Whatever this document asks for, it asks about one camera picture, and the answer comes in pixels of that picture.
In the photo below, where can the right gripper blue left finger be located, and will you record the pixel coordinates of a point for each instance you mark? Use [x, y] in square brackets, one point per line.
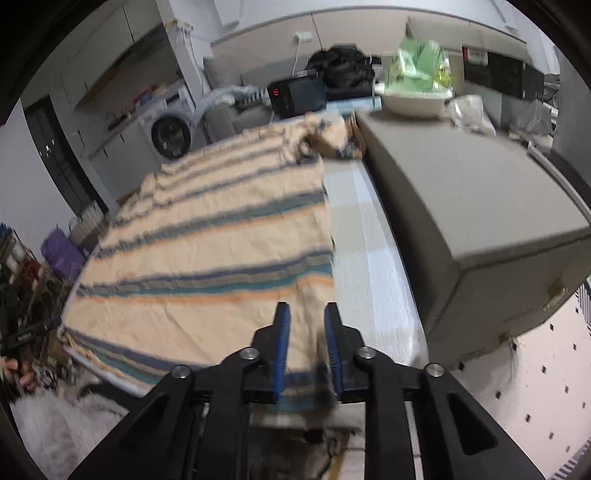
[281, 326]

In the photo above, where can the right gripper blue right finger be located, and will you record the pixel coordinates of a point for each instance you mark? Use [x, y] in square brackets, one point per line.
[333, 337]

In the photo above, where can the beige striped t-shirt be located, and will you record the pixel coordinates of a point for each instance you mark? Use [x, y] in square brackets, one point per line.
[199, 258]

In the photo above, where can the person's left hand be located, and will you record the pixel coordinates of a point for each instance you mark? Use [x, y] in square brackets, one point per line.
[19, 374]

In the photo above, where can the purple bag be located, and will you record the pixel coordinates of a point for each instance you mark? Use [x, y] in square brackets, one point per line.
[63, 257]

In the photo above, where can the grey bench cabinet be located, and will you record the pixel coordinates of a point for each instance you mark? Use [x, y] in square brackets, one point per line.
[493, 242]

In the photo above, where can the grey sofa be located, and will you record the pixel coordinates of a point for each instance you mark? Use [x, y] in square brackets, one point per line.
[231, 105]

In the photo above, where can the kitchen counter cabinet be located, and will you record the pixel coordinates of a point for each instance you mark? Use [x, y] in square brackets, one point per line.
[116, 162]

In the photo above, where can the black rice cooker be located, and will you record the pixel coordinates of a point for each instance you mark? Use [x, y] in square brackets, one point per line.
[302, 93]

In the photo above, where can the white washing machine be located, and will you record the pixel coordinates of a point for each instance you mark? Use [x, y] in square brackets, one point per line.
[167, 121]

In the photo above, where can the white bowl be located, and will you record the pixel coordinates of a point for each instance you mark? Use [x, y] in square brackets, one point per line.
[416, 105]

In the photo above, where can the black jacket pile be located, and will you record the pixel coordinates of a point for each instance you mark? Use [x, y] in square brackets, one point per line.
[346, 71]

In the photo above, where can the green plastic bag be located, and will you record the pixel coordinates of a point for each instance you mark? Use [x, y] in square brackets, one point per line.
[419, 67]

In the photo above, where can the white wall socket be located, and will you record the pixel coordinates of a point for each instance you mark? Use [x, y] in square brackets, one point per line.
[303, 37]

